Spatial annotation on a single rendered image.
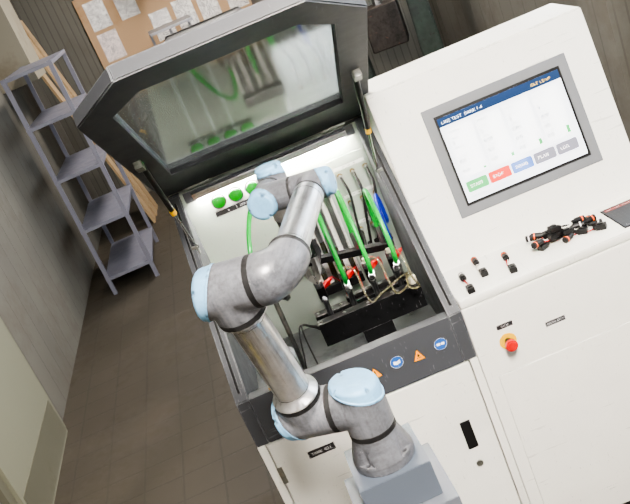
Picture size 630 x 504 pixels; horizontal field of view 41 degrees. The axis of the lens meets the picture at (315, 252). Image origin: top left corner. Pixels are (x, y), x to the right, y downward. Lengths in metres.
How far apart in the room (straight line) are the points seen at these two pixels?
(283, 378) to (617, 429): 1.28
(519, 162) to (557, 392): 0.71
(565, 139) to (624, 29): 2.25
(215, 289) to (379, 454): 0.57
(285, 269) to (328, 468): 1.03
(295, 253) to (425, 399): 0.95
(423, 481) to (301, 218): 0.68
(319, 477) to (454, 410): 0.45
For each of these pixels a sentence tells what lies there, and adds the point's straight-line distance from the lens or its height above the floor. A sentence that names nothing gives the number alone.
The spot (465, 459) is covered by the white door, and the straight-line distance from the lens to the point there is 2.68.
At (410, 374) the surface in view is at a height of 0.82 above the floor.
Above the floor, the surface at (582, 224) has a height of 1.00.
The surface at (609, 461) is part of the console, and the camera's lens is 2.87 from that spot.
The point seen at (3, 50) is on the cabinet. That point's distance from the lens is 7.59.
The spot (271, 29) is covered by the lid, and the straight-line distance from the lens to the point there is 1.93.
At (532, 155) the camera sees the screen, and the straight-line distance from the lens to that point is 2.65.
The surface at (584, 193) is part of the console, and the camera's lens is 2.71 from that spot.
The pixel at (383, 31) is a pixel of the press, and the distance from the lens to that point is 7.36.
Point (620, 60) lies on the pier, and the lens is 4.89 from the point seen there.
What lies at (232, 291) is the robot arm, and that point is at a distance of 1.70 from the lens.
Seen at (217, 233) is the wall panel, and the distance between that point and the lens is 2.80.
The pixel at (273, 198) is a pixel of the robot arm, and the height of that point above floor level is 1.52.
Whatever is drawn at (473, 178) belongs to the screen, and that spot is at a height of 1.21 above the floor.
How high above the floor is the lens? 2.10
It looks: 21 degrees down
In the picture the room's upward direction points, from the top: 23 degrees counter-clockwise
